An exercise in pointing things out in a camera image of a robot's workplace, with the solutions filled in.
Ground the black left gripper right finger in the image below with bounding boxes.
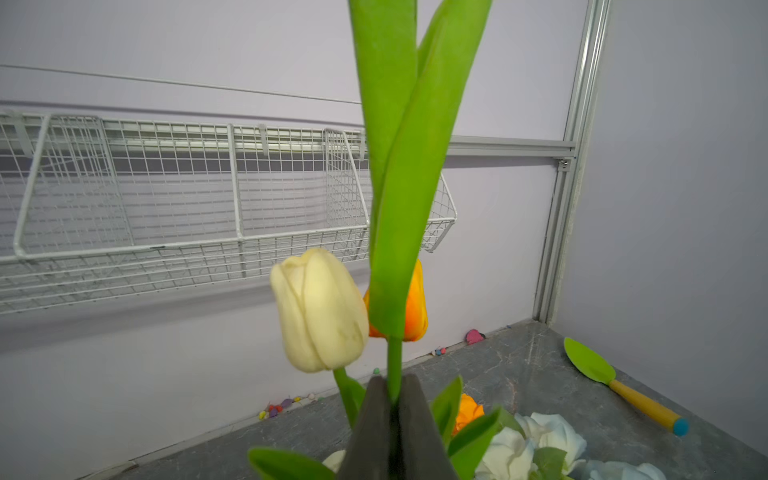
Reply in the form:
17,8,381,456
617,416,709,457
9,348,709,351
395,374,458,479

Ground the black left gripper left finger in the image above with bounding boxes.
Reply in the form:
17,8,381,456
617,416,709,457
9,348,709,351
336,376,392,480

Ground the white rose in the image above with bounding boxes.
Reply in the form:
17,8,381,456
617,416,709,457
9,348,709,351
515,412,587,475
581,460,666,480
474,427,534,480

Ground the orange yellow tulip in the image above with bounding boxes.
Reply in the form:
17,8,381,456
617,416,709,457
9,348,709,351
363,257,430,343

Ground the cream white tulip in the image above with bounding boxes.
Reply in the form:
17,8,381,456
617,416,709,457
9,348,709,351
269,248,369,427

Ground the pink tulip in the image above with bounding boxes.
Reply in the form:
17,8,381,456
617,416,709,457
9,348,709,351
349,1,492,403

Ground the orange ranunculus flower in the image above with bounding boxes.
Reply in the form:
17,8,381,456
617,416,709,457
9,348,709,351
452,394,485,436

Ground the pink small object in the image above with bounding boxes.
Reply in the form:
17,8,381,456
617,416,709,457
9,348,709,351
464,329,486,345

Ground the white rose on table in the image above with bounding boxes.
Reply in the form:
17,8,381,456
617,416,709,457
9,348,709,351
581,460,666,480

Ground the green garden trowel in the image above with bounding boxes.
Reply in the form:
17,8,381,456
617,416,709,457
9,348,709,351
563,338,689,437

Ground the long white wire basket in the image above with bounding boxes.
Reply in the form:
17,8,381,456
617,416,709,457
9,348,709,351
0,110,458,316

